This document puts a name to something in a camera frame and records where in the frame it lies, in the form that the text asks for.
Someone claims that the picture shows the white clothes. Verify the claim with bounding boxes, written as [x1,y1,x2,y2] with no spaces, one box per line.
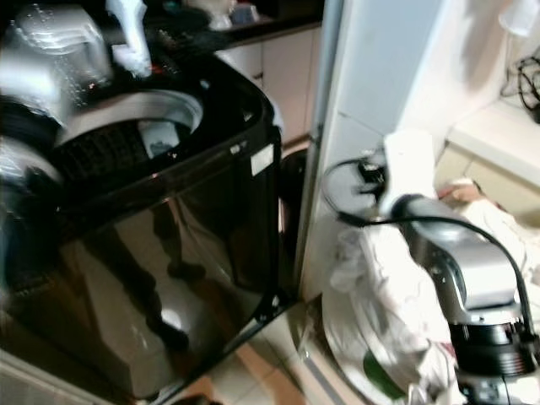
[329,198,540,405]

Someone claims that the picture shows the black top-load washing machine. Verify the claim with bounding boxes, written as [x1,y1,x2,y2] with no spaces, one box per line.
[0,24,288,402]

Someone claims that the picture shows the silver washer drum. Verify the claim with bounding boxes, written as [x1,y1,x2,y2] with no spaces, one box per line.
[51,89,205,182]

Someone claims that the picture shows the white kitchen cabinet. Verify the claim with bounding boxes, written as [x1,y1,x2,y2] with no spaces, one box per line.
[215,25,327,146]

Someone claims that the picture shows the white washer sticker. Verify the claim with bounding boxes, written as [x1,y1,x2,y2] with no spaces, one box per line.
[250,143,276,177]

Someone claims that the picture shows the white ledge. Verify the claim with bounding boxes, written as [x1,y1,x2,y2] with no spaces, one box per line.
[445,100,540,188]

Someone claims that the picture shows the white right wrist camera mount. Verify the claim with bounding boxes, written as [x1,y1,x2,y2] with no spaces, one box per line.
[378,129,440,216]

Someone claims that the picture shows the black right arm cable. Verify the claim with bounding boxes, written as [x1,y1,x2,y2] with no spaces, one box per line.
[321,156,538,338]

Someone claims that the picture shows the black cable bundle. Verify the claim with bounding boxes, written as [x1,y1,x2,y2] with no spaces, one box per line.
[509,57,540,125]

